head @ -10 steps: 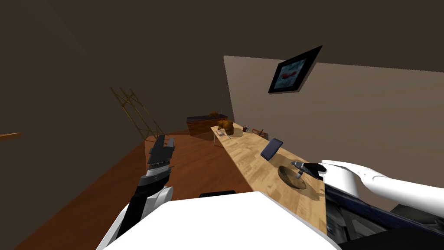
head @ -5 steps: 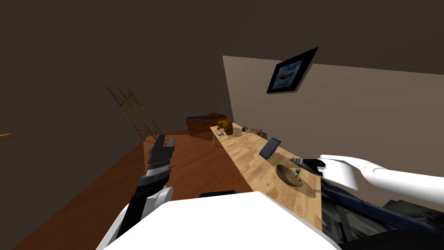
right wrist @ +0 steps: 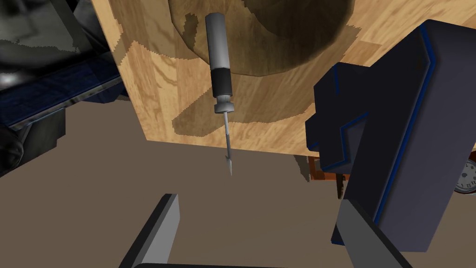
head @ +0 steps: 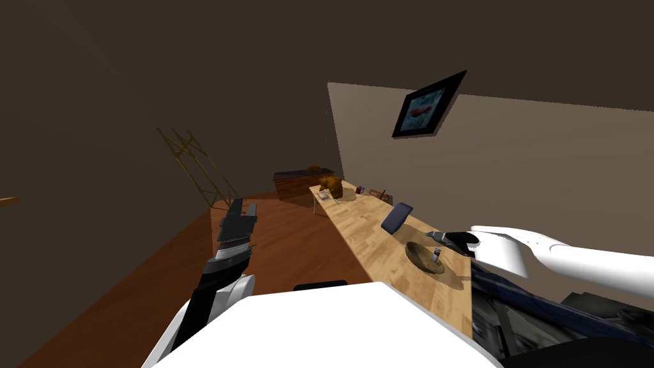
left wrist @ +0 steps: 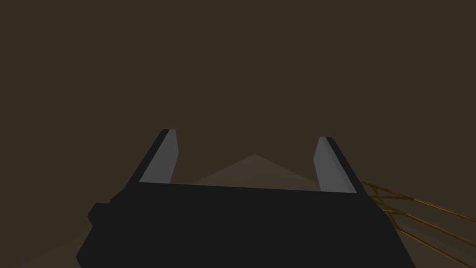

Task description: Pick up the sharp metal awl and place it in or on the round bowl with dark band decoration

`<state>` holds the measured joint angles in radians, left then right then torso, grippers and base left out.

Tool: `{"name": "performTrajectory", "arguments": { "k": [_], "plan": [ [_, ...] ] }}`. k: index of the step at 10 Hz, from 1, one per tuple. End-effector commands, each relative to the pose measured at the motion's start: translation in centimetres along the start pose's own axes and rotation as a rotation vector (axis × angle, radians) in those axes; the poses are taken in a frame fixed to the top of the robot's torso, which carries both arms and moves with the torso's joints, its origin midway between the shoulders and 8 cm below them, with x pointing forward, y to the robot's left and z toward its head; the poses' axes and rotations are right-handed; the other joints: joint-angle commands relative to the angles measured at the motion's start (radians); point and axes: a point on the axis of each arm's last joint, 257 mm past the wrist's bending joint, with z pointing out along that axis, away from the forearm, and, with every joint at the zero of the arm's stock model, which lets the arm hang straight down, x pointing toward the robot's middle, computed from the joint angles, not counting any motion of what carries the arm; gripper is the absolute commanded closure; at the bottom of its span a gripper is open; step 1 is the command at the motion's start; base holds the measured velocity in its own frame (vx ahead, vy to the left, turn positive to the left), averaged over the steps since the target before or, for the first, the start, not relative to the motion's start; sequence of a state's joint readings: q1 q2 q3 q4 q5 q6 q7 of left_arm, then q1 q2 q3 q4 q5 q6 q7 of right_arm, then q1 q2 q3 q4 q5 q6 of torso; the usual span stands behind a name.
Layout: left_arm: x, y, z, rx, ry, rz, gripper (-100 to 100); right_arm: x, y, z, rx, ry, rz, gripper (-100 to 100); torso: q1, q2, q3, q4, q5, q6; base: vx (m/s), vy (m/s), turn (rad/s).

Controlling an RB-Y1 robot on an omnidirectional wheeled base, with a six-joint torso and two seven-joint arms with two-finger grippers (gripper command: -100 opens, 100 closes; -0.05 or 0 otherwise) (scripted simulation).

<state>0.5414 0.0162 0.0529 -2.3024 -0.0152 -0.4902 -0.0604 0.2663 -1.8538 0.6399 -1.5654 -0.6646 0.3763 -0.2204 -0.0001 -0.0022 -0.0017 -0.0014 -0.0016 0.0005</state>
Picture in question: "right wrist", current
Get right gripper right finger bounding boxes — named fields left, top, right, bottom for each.
left=336, top=199, right=414, bottom=268

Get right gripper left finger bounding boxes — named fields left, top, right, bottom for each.
left=119, top=193, right=181, bottom=268

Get white round clock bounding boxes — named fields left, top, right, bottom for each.
left=454, top=159, right=476, bottom=195

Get light wooden table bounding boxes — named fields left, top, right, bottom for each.
left=91, top=0, right=476, bottom=157

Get grey and black screwdriver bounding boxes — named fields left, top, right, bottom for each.
left=205, top=13, right=236, bottom=177

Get brown wooden bowl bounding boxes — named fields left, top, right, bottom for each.
left=167, top=0, right=356, bottom=77

